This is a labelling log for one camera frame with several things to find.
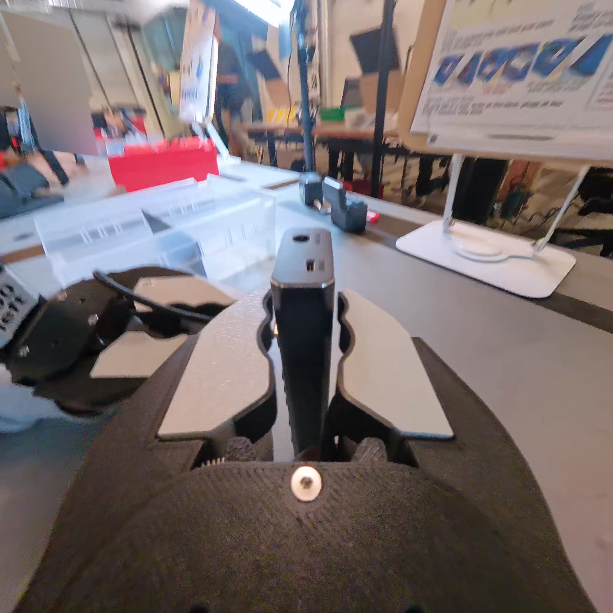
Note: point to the white poster stand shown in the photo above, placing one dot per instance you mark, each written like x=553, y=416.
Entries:
x=527, y=268

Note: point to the black metal pole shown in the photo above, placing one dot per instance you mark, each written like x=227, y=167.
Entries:
x=304, y=72
x=383, y=96

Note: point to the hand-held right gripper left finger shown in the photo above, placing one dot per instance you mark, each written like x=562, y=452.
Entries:
x=220, y=373

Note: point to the black slim USB hub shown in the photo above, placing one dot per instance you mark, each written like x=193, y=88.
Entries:
x=306, y=359

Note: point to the blurred poster board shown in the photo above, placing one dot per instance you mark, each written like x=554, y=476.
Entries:
x=199, y=62

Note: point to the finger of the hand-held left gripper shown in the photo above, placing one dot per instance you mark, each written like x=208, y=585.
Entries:
x=134, y=357
x=182, y=289

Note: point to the red plastic bin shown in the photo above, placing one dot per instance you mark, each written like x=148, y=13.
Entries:
x=163, y=167

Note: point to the green plastic bin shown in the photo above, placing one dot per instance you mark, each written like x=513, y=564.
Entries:
x=337, y=116

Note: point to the clear plastic bin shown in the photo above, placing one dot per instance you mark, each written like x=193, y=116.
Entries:
x=230, y=215

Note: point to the wooden workbench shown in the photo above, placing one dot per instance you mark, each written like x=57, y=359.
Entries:
x=354, y=130

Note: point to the instruction poster board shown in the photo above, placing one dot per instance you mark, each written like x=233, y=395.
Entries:
x=517, y=72

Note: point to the dark grey box device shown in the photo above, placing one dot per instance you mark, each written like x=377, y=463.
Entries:
x=347, y=210
x=311, y=189

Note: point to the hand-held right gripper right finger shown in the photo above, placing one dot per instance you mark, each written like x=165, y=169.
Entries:
x=388, y=373

